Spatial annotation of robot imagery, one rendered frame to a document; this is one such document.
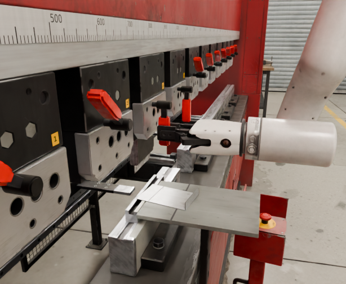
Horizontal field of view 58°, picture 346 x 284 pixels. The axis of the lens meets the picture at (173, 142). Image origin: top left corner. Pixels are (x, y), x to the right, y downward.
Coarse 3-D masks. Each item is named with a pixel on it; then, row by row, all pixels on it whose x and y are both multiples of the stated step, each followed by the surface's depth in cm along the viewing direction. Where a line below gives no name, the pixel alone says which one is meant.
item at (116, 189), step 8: (72, 184) 80; (80, 184) 83; (88, 184) 83; (96, 184) 83; (104, 184) 83; (112, 184) 83; (72, 192) 80; (112, 192) 80; (120, 192) 79; (128, 192) 78
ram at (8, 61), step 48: (0, 0) 27; (48, 0) 33; (96, 0) 42; (144, 0) 57; (192, 0) 93; (240, 0) 241; (0, 48) 27; (48, 48) 33; (96, 48) 43; (144, 48) 59
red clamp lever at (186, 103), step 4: (180, 88) 83; (184, 88) 82; (188, 88) 82; (192, 88) 82; (184, 92) 83; (188, 92) 82; (184, 96) 83; (188, 96) 83; (184, 100) 83; (188, 100) 83; (184, 104) 83; (188, 104) 83; (184, 108) 84; (188, 108) 83; (184, 112) 84; (188, 112) 84; (184, 116) 84; (188, 116) 84; (184, 120) 85; (188, 120) 85
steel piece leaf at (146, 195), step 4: (152, 184) 83; (148, 188) 81; (152, 188) 81; (156, 188) 81; (160, 188) 81; (144, 192) 79; (148, 192) 79; (152, 192) 79; (156, 192) 79; (140, 196) 77; (144, 196) 77; (148, 196) 77; (152, 196) 77; (144, 200) 75; (148, 200) 75
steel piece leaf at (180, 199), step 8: (160, 192) 79; (168, 192) 79; (176, 192) 79; (184, 192) 79; (152, 200) 75; (160, 200) 75; (168, 200) 75; (176, 200) 75; (184, 200) 75; (192, 200) 74; (176, 208) 72; (184, 208) 72
